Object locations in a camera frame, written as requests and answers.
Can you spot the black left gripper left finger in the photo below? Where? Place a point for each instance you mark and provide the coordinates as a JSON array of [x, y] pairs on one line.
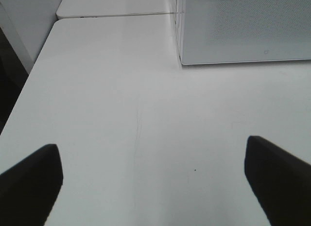
[[29, 189]]

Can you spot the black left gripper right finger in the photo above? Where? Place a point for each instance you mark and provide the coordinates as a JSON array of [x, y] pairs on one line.
[[280, 181]]

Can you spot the white microwave door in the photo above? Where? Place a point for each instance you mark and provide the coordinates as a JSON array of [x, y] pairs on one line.
[[232, 31]]

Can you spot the white microwave oven body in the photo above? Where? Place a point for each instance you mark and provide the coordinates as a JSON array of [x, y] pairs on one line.
[[178, 10]]

